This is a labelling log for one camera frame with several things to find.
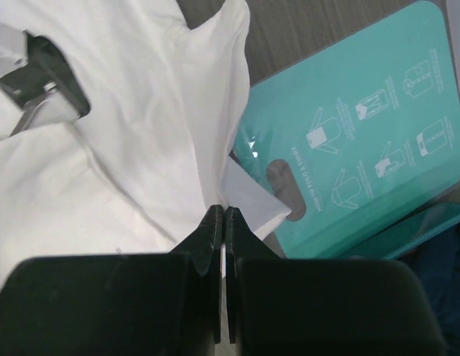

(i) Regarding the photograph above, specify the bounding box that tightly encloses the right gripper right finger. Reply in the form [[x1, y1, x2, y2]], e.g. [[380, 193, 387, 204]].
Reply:
[[225, 207, 447, 355]]

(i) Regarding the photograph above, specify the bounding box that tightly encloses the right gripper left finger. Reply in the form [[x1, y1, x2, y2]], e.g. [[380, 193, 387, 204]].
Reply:
[[0, 205, 223, 355]]

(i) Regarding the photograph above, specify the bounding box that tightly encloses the white printed t shirt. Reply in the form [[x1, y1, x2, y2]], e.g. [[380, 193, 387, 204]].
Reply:
[[0, 1, 289, 288]]

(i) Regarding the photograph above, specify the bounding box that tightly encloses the teal folding board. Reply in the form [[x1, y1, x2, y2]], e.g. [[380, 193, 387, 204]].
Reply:
[[233, 1, 460, 258]]

